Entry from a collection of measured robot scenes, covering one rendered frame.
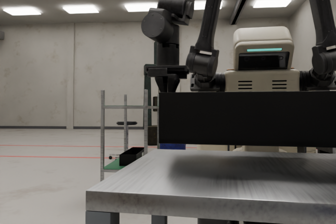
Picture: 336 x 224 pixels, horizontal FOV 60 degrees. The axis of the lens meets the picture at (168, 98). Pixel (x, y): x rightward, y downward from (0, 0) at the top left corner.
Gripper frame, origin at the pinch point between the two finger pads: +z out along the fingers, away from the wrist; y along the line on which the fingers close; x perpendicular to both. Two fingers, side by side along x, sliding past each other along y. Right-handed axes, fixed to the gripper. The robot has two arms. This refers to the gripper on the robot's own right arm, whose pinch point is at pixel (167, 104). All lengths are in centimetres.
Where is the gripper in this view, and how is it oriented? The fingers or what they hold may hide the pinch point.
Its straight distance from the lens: 72.4
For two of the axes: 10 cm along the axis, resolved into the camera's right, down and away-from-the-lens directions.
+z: -0.1, 10.0, -0.5
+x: 1.8, 0.5, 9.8
